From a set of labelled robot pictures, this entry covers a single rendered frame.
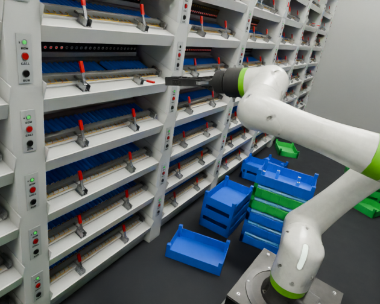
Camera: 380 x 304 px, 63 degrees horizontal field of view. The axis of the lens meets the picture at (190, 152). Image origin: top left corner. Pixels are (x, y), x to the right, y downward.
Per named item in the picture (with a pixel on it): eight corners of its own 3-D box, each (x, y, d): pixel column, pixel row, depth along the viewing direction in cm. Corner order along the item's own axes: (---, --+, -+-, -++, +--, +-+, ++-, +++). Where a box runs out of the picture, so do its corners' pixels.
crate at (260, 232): (298, 231, 187) (301, 221, 184) (293, 250, 170) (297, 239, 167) (250, 213, 197) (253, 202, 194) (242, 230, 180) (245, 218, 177)
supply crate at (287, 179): (314, 186, 174) (318, 174, 171) (310, 201, 157) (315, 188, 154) (263, 169, 185) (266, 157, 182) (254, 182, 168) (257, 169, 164)
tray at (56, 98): (165, 91, 137) (173, 72, 132) (40, 113, 88) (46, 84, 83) (134, 68, 143) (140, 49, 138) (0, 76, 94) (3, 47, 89)
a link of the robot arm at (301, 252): (307, 272, 109) (327, 230, 101) (306, 306, 95) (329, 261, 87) (271, 258, 112) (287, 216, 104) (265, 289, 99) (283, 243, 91)
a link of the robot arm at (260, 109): (359, 149, 88) (382, 123, 79) (353, 180, 82) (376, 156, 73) (241, 104, 96) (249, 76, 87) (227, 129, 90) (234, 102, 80)
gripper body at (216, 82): (221, 95, 99) (196, 93, 103) (232, 92, 106) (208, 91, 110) (221, 70, 97) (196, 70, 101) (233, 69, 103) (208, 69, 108)
